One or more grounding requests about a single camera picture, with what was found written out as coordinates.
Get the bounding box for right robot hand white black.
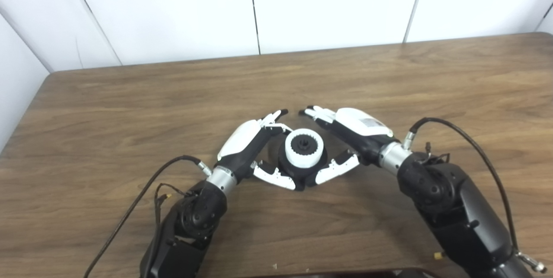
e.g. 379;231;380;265
299;105;413;185

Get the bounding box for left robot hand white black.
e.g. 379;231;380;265
205;109;296;198

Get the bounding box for white plastic ring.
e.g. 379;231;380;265
285;128;324;169

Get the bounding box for round black plastic part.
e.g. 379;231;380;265
277;136;329;191

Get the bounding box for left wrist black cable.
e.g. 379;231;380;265
83;155;213;278

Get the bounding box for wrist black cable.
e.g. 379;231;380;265
83;155;213;278
402;117;548;274

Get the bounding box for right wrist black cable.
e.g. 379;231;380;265
402;117;548;274

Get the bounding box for right arm thin wire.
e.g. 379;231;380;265
421;142;451;166

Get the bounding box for arm thin wire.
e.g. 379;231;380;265
421;142;451;166
154;183;193;227

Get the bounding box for left arm thin wire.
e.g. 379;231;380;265
154;183;193;227

